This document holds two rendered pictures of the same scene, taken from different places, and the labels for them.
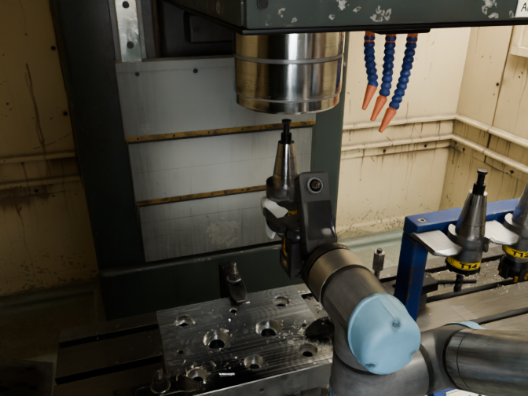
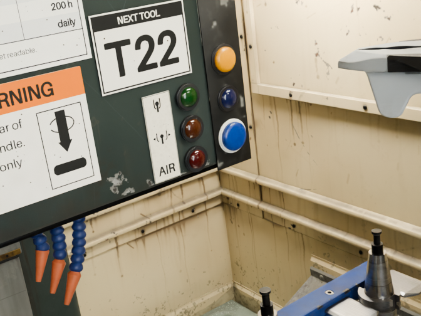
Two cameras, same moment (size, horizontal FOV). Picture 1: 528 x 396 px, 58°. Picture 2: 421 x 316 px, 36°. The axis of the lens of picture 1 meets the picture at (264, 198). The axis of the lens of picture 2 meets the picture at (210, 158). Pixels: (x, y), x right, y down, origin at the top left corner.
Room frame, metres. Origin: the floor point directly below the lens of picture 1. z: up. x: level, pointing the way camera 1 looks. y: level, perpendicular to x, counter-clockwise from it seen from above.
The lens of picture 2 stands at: (0.00, -0.17, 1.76)
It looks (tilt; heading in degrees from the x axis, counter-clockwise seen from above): 19 degrees down; 343
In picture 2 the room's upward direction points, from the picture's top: 7 degrees counter-clockwise
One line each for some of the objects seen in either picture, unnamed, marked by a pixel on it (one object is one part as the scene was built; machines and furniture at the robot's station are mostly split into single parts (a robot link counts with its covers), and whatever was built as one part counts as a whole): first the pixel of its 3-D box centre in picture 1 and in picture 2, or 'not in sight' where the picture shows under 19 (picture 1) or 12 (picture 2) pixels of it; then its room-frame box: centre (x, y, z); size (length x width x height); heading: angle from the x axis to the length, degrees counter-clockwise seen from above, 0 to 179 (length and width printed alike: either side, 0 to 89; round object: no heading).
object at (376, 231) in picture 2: not in sight; (376, 241); (0.75, -0.64, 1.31); 0.02 x 0.02 x 0.03
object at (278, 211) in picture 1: (270, 220); not in sight; (0.68, -0.01, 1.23); 0.09 x 0.03 x 0.06; 31
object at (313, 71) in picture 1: (287, 60); not in sight; (0.71, -0.03, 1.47); 0.16 x 0.16 x 0.12
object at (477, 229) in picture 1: (474, 211); not in sight; (0.65, -0.32, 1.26); 0.04 x 0.04 x 0.07
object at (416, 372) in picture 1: (372, 377); not in sight; (0.44, -0.14, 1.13); 0.11 x 0.08 x 0.11; 108
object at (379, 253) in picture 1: (376, 273); not in sight; (0.91, -0.26, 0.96); 0.03 x 0.03 x 0.13
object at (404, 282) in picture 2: not in sight; (401, 284); (0.76, -0.69, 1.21); 0.07 x 0.05 x 0.01; 18
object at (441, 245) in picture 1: (438, 243); not in sight; (0.63, -0.27, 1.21); 0.07 x 0.05 x 0.01; 18
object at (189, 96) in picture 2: not in sight; (188, 96); (0.59, -0.33, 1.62); 0.02 x 0.01 x 0.02; 108
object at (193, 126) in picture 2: not in sight; (192, 128); (0.59, -0.33, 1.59); 0.02 x 0.01 x 0.02; 108
